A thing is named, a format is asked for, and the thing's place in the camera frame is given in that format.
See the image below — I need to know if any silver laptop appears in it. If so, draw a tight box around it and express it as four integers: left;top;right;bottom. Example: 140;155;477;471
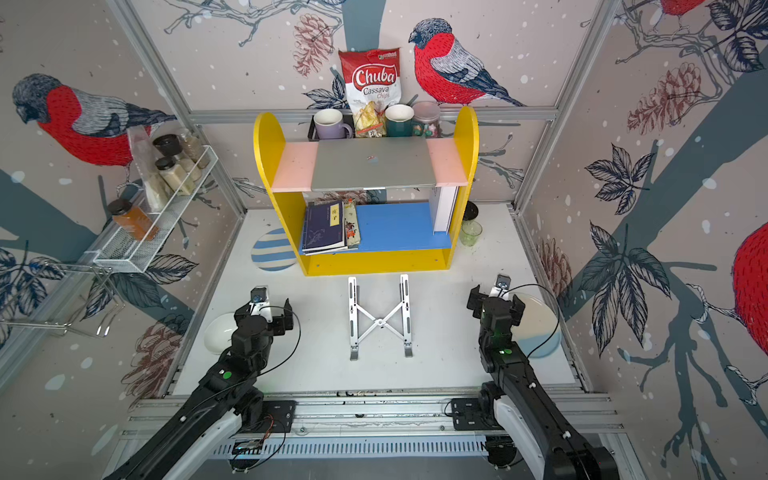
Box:
311;137;436;192

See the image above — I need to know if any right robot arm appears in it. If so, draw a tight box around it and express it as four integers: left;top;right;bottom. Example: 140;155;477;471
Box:
467;286;620;479

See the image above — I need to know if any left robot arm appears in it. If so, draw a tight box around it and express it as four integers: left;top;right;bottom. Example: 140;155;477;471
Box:
108;301;298;479

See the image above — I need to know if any silver folding laptop stand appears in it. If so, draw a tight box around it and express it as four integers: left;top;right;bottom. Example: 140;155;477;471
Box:
347;274;413;361

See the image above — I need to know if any black lid spice jar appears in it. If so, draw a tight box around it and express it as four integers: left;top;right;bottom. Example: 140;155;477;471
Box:
155;156;194;196
152;134;202;182

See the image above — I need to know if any white ceramic bowl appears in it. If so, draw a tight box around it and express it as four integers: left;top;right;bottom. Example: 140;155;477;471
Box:
203;312;238;355

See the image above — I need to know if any cream and blue plate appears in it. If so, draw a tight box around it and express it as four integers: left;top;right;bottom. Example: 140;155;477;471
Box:
511;293;562;359

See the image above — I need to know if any blue striped round plate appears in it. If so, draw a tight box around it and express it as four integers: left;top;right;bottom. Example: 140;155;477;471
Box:
251;228;296;272

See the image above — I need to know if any green drinking glass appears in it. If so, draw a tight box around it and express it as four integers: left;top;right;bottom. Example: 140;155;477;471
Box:
459;220;483;247

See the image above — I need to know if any dark blue book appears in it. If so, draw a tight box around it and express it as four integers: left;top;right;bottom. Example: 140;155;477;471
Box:
300;200;347;255

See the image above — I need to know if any white book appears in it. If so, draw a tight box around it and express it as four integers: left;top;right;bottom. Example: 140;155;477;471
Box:
429;186;458;233

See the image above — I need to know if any yellow wooden shelf unit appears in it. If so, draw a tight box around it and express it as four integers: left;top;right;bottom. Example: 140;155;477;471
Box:
253;106;479;276

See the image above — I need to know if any orange spice jar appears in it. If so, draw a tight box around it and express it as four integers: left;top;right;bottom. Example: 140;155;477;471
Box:
107;198;158;241

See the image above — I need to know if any black tray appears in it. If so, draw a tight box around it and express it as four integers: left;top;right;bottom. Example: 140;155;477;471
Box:
307;114;445;141

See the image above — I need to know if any dark green mug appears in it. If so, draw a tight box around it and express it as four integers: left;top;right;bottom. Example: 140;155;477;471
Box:
384;104;414;138

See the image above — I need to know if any lilac mug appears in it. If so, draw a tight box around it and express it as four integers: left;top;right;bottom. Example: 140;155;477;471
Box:
313;108;354;140

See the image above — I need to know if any red Chuba chips bag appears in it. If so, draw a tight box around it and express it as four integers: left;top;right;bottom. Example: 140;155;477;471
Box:
339;48;402;138

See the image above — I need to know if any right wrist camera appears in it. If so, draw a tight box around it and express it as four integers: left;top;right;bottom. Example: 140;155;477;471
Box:
489;274;511;298

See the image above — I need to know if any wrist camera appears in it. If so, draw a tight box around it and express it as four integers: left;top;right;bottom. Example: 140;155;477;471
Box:
489;274;511;298
249;286;269;316

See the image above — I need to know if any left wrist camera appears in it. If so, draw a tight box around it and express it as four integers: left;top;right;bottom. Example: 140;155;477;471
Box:
249;286;269;316

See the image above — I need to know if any white wire spice rack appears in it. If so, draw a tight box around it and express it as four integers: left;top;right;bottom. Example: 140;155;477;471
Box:
93;145;219;273

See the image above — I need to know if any metal hook rail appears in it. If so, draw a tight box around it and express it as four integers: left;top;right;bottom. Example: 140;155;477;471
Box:
1;259;126;343

